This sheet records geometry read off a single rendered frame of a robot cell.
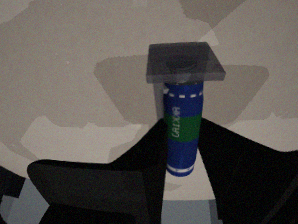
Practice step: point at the blue and green battery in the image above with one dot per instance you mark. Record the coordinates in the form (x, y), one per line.
(182, 107)

